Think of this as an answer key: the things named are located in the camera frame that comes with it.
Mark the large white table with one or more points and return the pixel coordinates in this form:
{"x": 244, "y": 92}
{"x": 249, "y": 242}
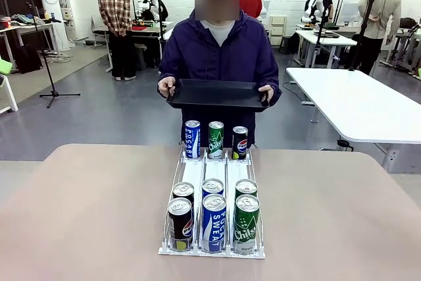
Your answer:
{"x": 355, "y": 103}

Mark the black Pepsi can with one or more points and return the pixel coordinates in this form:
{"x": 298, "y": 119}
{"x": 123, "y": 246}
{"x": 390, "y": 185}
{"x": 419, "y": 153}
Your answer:
{"x": 183, "y": 190}
{"x": 180, "y": 225}
{"x": 239, "y": 144}

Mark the black microphone stand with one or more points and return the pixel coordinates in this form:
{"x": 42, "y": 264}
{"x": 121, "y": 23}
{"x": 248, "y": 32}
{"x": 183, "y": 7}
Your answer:
{"x": 46, "y": 60}

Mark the white table leg frame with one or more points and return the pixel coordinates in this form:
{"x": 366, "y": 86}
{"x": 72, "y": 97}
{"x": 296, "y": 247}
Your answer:
{"x": 10, "y": 93}

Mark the man in beige jacket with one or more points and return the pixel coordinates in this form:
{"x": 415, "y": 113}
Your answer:
{"x": 378, "y": 14}

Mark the green Chilsung cider can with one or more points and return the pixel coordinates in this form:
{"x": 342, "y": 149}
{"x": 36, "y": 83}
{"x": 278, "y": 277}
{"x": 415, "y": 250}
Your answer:
{"x": 246, "y": 187}
{"x": 216, "y": 141}
{"x": 246, "y": 225}

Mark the person's right forearm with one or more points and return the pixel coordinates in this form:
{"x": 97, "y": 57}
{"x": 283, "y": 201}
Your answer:
{"x": 168, "y": 68}

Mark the black camera stand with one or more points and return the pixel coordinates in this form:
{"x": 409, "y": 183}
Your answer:
{"x": 324, "y": 21}

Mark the person's right hand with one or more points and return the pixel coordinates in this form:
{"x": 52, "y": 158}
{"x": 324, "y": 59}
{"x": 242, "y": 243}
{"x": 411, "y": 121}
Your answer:
{"x": 165, "y": 86}

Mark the black plastic serving tray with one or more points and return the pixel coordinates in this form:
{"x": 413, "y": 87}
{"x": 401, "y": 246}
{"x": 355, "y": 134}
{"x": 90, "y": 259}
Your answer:
{"x": 217, "y": 91}

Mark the black bag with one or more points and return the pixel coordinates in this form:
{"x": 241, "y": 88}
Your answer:
{"x": 28, "y": 60}

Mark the grey work table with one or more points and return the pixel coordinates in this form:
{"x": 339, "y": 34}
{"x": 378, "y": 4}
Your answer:
{"x": 148, "y": 31}

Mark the pile of clothes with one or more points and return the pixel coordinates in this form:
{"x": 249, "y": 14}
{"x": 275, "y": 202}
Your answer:
{"x": 24, "y": 19}

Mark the white table with clutter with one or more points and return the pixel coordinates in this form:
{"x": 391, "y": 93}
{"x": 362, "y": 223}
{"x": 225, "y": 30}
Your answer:
{"x": 29, "y": 27}

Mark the person's left hand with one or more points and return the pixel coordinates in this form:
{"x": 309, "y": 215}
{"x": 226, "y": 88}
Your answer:
{"x": 266, "y": 91}

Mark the white can dispenser rack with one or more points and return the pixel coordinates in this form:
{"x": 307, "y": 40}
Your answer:
{"x": 215, "y": 170}

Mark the black pole stand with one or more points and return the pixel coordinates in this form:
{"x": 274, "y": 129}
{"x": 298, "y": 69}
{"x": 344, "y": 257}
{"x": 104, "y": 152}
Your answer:
{"x": 160, "y": 24}

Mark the person's left forearm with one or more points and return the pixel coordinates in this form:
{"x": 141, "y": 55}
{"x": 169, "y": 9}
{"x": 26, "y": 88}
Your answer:
{"x": 271, "y": 75}

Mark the red cup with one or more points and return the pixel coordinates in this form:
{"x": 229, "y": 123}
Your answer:
{"x": 6, "y": 23}

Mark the person in black shirt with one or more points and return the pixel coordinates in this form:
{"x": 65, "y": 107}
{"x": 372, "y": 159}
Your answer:
{"x": 312, "y": 1}

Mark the blue Pocari Sweat can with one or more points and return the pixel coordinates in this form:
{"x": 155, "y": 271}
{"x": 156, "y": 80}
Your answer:
{"x": 192, "y": 139}
{"x": 213, "y": 187}
{"x": 214, "y": 225}

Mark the person in purple jacket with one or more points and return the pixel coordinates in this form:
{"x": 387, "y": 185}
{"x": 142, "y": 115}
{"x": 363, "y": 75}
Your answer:
{"x": 223, "y": 60}

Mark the long white table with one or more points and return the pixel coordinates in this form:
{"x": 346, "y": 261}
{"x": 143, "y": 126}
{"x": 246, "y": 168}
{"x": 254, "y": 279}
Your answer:
{"x": 324, "y": 38}

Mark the black tripod pole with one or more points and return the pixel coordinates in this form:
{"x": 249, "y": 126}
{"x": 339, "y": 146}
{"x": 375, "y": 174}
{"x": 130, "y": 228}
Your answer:
{"x": 365, "y": 27}

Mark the white drawer unit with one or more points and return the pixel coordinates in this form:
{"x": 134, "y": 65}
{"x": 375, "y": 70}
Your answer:
{"x": 278, "y": 29}

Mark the black floor object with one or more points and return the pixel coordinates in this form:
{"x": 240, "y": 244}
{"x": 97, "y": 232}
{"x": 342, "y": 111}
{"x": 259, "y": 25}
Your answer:
{"x": 343, "y": 145}

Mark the man in plaid shirt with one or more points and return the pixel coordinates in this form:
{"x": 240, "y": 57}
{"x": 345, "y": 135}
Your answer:
{"x": 115, "y": 8}

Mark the black backpack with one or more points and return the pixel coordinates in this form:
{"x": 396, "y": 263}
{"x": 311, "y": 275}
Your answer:
{"x": 409, "y": 22}

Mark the yellow bottle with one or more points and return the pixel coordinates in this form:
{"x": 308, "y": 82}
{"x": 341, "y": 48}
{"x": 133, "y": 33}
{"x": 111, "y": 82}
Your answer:
{"x": 47, "y": 15}

